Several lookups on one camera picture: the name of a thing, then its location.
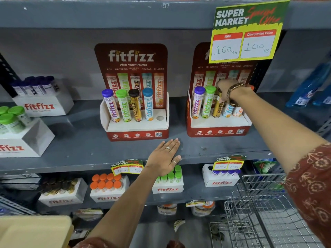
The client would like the person's left hand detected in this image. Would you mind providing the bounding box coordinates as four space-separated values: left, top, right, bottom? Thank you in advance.
145 138 183 176

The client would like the person's right hand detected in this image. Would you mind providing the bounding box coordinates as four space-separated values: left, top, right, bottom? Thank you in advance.
216 79 237 102

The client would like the brown cap gold tablet tube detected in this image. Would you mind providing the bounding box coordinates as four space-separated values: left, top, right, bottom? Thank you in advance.
212 93 225 118
128 88 143 122

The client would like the person's left forearm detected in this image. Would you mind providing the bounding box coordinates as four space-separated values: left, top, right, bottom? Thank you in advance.
87 163 157 242

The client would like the person's right forearm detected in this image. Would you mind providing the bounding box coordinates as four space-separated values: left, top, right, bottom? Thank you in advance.
230 86 329 174

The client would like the gold wrist watch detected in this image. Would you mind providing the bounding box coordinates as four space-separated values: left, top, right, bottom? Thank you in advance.
226 83 250 106

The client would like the cluster of green cap tubes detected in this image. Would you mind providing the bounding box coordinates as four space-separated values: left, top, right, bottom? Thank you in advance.
154 165 183 184

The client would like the green cap tablet tube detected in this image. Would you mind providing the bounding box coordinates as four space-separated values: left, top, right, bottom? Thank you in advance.
116 89 132 123
201 86 217 119

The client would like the blue cap tablet tube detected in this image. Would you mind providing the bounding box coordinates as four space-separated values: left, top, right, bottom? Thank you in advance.
222 102 235 118
142 87 154 121

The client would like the purple cap tablet tube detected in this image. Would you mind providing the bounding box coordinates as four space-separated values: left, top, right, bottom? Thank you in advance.
102 89 121 123
191 86 206 120

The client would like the orange cap tablet tube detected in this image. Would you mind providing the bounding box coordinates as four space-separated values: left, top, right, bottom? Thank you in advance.
232 85 255 117

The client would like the white cardboard display box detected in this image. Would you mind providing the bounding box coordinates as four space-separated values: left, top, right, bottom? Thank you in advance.
38 178 88 207
152 175 185 194
89 175 130 203
12 79 75 117
0 117 56 158
201 164 241 188

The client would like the small green yellow price tag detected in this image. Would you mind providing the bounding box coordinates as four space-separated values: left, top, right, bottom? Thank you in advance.
185 200 208 208
110 159 145 176
212 155 247 171

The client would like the red cardboard display stand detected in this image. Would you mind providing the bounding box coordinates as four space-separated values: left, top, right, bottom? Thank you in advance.
94 43 170 142
186 42 257 138

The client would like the white jar with orange label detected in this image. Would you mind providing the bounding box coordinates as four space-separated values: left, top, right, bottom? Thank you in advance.
191 201 216 217
157 203 178 216

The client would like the cluster of purple cap tubes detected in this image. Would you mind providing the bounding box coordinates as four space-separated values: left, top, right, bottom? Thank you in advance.
212 169 242 177
10 75 60 96

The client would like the cluster of orange cap tubes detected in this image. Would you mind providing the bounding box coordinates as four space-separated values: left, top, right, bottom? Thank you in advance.
90 173 123 192

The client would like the large green yellow price sign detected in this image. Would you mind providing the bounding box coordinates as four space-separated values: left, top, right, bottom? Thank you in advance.
209 0 291 64

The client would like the grey metal shelf rack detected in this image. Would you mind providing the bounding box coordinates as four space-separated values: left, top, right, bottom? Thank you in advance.
0 0 331 248

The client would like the green snack packet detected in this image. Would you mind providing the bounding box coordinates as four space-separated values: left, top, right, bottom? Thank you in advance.
252 159 279 175

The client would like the blue liquid spray bottle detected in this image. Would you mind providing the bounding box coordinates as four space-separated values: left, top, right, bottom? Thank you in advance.
285 59 331 108
311 85 331 107

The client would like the clear packet with label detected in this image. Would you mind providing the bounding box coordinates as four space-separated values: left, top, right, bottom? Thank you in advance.
73 208 104 221

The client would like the cluster of brown cap tubes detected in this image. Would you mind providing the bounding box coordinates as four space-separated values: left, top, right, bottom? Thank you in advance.
39 178 78 196

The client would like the rust floral patterned garment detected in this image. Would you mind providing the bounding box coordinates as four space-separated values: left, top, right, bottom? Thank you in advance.
74 143 331 248

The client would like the grey flat box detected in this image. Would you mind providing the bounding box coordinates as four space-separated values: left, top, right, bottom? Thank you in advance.
0 173 42 190

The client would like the green cap pale tube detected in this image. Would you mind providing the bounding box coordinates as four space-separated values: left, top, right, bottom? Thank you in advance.
0 106 10 135
0 113 26 134
8 106 33 126

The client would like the beige flat box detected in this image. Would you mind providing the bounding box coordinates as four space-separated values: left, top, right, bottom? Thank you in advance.
0 215 74 248

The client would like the wire shopping cart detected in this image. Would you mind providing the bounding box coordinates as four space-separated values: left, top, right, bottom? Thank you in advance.
209 174 327 248

